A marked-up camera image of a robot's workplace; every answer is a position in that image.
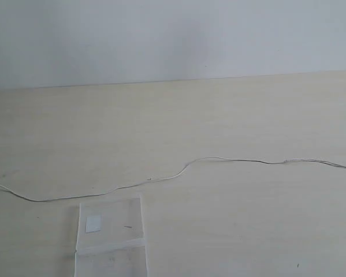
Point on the clear plastic storage box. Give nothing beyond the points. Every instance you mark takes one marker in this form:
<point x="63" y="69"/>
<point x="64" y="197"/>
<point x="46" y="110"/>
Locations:
<point x="110" y="239"/>

